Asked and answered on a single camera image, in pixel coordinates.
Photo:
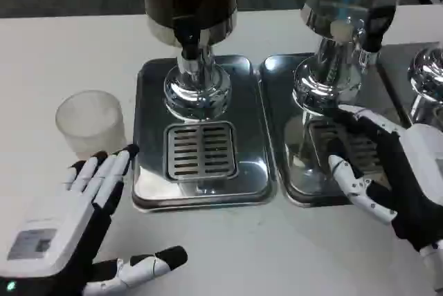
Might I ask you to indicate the frosted clear cup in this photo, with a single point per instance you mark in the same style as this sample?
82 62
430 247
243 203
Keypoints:
90 119

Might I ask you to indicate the clear ribbed glass cup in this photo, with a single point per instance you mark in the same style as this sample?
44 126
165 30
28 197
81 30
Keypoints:
311 157

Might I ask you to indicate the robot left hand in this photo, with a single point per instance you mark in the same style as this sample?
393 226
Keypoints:
69 213

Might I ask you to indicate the steel drip tray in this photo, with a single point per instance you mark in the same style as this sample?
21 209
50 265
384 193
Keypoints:
394 81
277 109
252 130

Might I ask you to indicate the black dispenser tap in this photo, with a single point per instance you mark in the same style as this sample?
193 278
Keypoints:
379 26
187 38

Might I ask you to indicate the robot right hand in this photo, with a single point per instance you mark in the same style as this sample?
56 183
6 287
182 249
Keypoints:
412 178

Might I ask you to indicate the steel drip grid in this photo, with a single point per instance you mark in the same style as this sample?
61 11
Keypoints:
200 150
322 130

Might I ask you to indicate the chrome dispenser stand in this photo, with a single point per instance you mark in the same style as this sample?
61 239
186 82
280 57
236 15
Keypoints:
427 81

